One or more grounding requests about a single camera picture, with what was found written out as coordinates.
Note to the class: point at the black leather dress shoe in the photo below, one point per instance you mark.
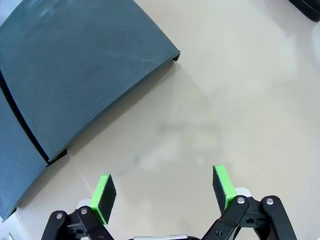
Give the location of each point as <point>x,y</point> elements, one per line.
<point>308,8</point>

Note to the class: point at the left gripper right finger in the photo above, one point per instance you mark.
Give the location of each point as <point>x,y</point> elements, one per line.
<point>225,190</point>

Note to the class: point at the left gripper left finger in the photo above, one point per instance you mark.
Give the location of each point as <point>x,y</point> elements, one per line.
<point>102,200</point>

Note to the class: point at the black metal shoe stand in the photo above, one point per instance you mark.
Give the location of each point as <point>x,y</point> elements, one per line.
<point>15,150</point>
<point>75,75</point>

